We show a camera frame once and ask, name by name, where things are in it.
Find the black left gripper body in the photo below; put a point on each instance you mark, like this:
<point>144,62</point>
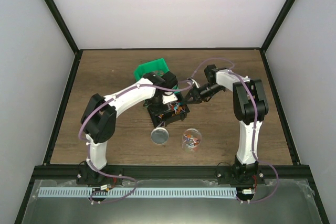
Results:
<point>153,104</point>

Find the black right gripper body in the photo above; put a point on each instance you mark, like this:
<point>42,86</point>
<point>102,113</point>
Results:
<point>211,89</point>

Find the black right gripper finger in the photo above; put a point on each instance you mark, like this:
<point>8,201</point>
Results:
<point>190,94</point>
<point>191,101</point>

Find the black bin with lollipops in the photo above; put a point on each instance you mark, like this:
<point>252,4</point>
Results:
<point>166,119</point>

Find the green bin with lollipops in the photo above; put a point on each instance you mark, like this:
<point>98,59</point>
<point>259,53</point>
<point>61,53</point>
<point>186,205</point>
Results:
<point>175,89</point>

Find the silver metal jar lid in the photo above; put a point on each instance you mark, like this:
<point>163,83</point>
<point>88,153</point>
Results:
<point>159,135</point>

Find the clear plastic jar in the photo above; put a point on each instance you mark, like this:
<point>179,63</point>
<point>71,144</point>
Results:
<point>191,140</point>

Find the green bin with star candies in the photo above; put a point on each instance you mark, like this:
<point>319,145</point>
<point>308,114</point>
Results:
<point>157,66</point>

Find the silver metal scoop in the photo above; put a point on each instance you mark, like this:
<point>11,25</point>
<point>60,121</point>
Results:
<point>173,108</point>

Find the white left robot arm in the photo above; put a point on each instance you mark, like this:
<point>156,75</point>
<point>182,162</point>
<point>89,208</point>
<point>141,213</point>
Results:
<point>98,122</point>

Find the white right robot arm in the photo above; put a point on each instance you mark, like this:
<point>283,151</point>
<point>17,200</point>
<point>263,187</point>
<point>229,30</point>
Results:
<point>250,108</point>

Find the light blue slotted strip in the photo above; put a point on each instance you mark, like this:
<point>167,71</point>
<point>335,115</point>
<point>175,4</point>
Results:
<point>71,192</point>

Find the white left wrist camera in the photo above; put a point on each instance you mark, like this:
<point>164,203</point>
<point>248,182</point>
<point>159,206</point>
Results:
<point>169,97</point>

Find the black front mounting rail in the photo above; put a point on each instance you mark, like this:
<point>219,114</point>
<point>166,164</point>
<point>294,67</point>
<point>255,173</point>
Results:
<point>168,172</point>

